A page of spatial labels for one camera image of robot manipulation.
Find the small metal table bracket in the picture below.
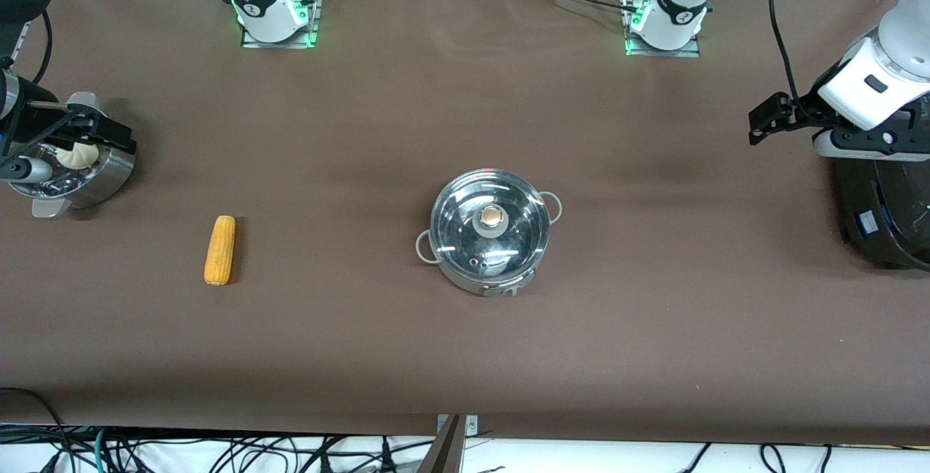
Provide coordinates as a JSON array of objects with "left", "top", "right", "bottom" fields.
[{"left": 436, "top": 415, "right": 479, "bottom": 436}]

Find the steel steamer pot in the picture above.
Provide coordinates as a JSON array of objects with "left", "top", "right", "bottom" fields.
[{"left": 4, "top": 92, "right": 137, "bottom": 218}]

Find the steel pot with handles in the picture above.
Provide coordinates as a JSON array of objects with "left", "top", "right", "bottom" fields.
[{"left": 416, "top": 168, "right": 564, "bottom": 298}]

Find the white steamed bun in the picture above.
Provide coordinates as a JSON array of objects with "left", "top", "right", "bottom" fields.
[{"left": 57, "top": 142, "right": 100, "bottom": 170}]

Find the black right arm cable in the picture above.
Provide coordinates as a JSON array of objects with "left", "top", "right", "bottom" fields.
[{"left": 29, "top": 12, "right": 53, "bottom": 85}]

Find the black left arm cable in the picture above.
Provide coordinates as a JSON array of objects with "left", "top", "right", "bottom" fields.
[{"left": 767, "top": 0, "right": 814, "bottom": 114}]

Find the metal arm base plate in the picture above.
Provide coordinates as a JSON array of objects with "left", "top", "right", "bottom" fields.
[
  {"left": 241, "top": 0, "right": 320, "bottom": 49},
  {"left": 623, "top": 0, "right": 702, "bottom": 58}
]

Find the yellow corn cob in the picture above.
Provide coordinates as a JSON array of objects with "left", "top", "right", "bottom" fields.
[{"left": 203, "top": 215, "right": 237, "bottom": 286}]

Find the black rice cooker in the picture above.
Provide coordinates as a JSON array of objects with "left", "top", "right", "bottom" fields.
[{"left": 832, "top": 106, "right": 930, "bottom": 270}]

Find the glass pot lid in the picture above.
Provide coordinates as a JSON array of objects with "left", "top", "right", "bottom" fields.
[{"left": 429, "top": 169, "right": 551, "bottom": 278}]

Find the brown table cover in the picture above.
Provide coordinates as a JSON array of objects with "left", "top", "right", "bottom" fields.
[{"left": 0, "top": 0, "right": 930, "bottom": 445}]

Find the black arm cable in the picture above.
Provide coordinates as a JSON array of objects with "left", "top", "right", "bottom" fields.
[
  {"left": 29, "top": 12, "right": 53, "bottom": 85},
  {"left": 767, "top": 0, "right": 814, "bottom": 114}
]

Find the dark metal post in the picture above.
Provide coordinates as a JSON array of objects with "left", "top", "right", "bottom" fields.
[{"left": 416, "top": 415, "right": 466, "bottom": 473}]

